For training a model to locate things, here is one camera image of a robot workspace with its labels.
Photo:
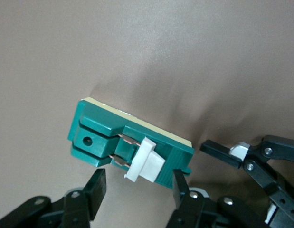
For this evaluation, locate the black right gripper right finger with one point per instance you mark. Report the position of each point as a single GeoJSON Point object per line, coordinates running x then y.
{"type": "Point", "coordinates": [182, 197]}

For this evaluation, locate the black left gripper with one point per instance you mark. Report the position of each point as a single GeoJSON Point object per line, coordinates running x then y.
{"type": "Point", "coordinates": [287, 221]}

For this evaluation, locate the green load switch white lever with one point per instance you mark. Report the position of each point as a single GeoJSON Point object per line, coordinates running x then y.
{"type": "Point", "coordinates": [101, 118]}

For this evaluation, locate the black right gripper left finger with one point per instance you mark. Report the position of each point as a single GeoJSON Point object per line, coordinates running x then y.
{"type": "Point", "coordinates": [94, 194]}

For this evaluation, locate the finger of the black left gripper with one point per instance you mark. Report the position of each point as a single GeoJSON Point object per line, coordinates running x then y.
{"type": "Point", "coordinates": [220, 154]}

